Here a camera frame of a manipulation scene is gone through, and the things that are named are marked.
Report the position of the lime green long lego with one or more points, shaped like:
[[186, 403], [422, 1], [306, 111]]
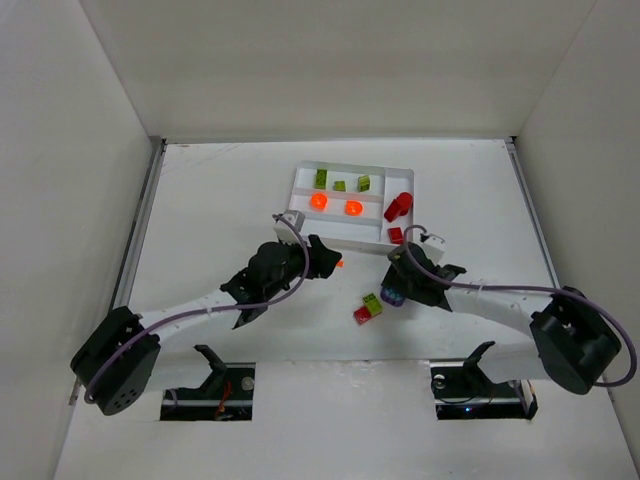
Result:
[[320, 181]]

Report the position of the red oval flower lego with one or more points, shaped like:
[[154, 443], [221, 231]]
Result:
[[405, 199]]

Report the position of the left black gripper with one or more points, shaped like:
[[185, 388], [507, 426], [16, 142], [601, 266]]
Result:
[[314, 258]]

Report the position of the orange curved lego piece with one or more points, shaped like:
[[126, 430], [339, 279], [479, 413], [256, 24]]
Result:
[[353, 208]]

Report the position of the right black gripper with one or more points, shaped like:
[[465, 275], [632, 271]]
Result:
[[417, 288]]

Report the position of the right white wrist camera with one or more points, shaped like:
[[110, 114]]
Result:
[[434, 247]]

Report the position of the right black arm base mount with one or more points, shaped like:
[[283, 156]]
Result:
[[462, 391]]

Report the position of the white compartment sorting tray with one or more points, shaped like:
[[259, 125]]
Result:
[[366, 233]]

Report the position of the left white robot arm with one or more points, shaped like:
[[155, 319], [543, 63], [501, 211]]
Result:
[[131, 353]]

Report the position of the orange round lego disc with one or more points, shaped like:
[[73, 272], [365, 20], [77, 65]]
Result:
[[318, 201]]

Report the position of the purple paw print lego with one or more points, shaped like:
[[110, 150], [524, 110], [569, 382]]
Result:
[[392, 297]]

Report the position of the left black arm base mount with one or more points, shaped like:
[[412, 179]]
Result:
[[224, 395]]

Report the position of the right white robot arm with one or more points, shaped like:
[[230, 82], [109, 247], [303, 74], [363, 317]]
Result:
[[568, 340]]

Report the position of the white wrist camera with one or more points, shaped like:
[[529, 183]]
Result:
[[434, 247], [288, 225]]

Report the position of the lime green sloped lego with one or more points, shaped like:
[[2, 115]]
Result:
[[363, 183]]

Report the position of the red curved lego brick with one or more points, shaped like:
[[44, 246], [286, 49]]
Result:
[[395, 235]]

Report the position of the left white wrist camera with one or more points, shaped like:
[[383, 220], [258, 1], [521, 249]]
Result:
[[288, 225]]

